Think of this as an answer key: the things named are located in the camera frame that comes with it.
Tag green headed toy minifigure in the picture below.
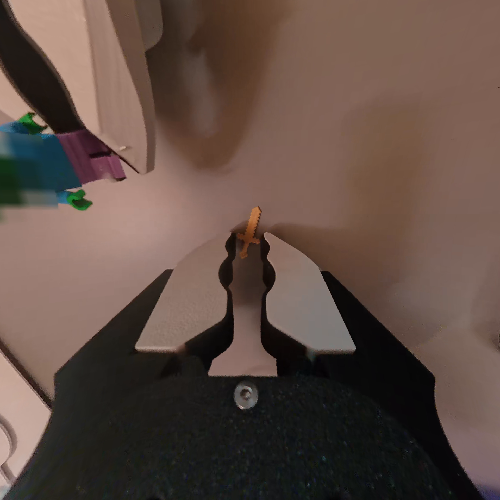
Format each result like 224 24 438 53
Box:
0 112 128 220

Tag gold toy sword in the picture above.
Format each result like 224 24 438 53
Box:
236 206 263 259

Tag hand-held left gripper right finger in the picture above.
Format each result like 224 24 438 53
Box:
260 232 357 372

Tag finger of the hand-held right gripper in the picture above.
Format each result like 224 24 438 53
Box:
83 0 158 175
0 0 86 134

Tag white rounded board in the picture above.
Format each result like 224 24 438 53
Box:
0 340 54 486

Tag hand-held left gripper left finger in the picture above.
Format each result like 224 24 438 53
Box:
135 232 236 370

